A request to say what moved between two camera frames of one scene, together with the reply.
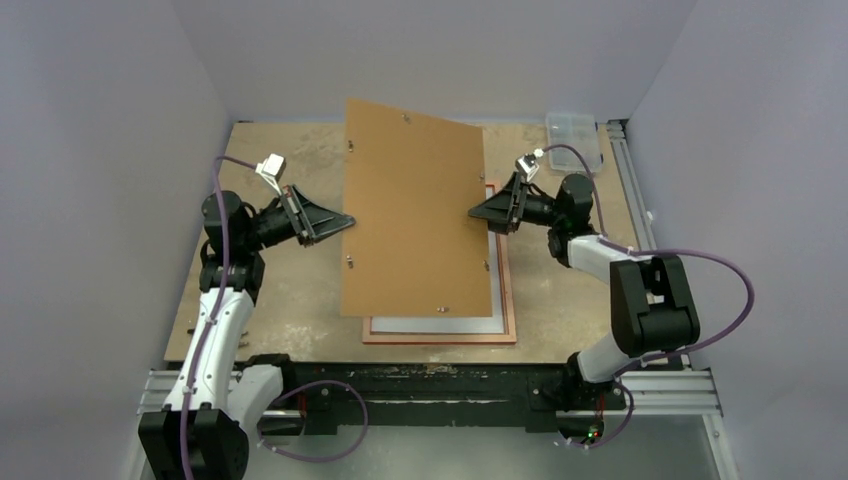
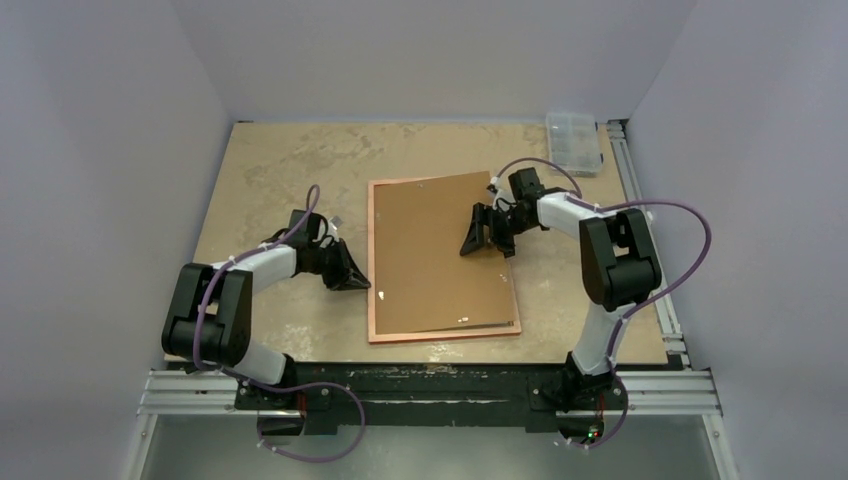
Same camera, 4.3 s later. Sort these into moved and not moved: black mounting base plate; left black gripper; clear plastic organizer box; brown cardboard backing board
Moved: brown cardboard backing board; left black gripper
Not moved: black mounting base plate; clear plastic organizer box
